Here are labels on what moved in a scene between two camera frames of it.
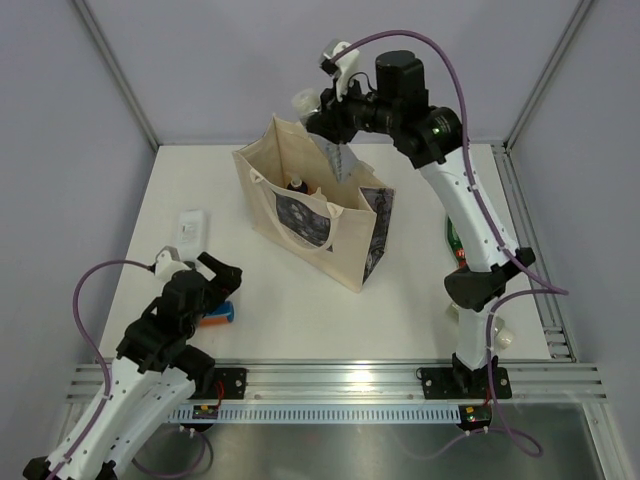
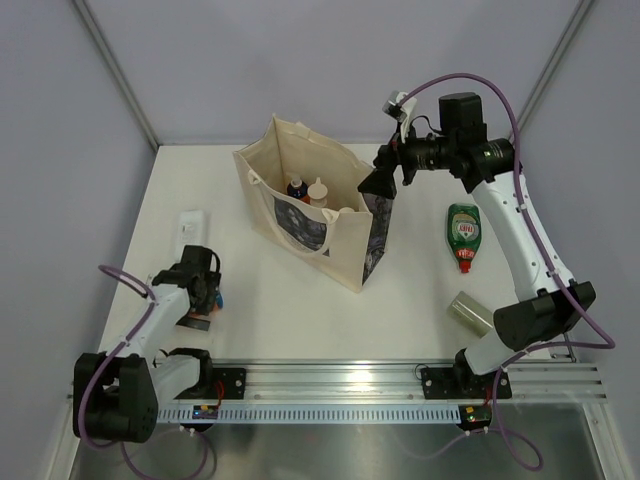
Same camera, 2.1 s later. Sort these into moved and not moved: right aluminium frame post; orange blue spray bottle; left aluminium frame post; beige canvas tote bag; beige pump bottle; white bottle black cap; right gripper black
Moved: right gripper black; beige pump bottle; orange blue spray bottle
Not moved: beige canvas tote bag; white bottle black cap; right aluminium frame post; left aluminium frame post
